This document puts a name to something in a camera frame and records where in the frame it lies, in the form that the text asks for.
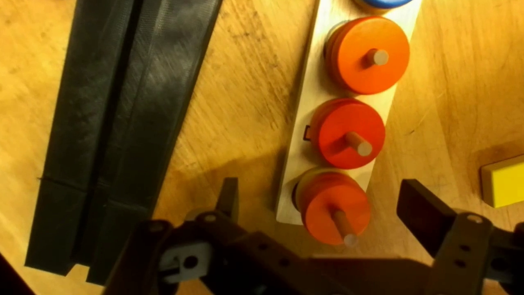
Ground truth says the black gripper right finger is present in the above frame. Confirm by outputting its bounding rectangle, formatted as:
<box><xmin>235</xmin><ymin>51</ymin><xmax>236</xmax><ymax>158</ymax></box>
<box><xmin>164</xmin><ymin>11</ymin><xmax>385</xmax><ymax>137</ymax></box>
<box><xmin>397</xmin><ymin>179</ymin><xmax>456</xmax><ymax>256</ymax></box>

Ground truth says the blue disc on peg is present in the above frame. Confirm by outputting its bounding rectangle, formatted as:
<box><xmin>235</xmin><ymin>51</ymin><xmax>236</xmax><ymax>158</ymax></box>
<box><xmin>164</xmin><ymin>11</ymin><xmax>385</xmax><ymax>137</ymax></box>
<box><xmin>354</xmin><ymin>0</ymin><xmax>413</xmax><ymax>14</ymax></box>

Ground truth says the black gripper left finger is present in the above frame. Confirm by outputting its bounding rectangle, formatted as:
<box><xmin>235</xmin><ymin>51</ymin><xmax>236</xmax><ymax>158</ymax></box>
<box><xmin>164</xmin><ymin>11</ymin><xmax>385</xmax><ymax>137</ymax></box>
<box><xmin>215</xmin><ymin>178</ymin><xmax>240</xmax><ymax>222</ymax></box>

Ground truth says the red-orange disc on peg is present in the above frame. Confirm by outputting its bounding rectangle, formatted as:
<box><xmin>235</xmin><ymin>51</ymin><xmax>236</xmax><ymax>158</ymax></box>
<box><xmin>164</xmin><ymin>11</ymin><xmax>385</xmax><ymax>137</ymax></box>
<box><xmin>309</xmin><ymin>99</ymin><xmax>385</xmax><ymax>169</ymax></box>

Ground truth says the black bar clamp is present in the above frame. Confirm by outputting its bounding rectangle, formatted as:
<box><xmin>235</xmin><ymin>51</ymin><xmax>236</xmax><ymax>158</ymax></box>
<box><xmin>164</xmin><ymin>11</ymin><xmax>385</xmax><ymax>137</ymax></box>
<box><xmin>25</xmin><ymin>0</ymin><xmax>223</xmax><ymax>284</ymax></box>

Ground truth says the large orange disc on peg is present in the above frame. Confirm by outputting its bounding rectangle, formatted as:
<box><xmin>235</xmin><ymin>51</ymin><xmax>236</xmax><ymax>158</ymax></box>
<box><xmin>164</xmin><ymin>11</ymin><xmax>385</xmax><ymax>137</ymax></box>
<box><xmin>325</xmin><ymin>17</ymin><xmax>410</xmax><ymax>96</ymax></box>

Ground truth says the yellow wooden cube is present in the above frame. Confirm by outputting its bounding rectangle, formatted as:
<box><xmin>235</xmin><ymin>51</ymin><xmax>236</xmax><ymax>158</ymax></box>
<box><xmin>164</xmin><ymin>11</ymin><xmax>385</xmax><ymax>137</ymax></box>
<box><xmin>480</xmin><ymin>156</ymin><xmax>524</xmax><ymax>209</ymax></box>

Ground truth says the small orange disc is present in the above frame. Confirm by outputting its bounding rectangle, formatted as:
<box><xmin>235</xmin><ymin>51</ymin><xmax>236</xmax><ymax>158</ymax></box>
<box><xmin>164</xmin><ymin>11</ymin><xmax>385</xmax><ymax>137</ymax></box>
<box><xmin>292</xmin><ymin>169</ymin><xmax>372</xmax><ymax>247</ymax></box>

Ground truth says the white wooden peg rack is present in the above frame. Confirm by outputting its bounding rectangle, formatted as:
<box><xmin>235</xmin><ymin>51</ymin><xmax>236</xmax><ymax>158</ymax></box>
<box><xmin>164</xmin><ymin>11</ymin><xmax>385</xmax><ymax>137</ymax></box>
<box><xmin>276</xmin><ymin>0</ymin><xmax>423</xmax><ymax>225</ymax></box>

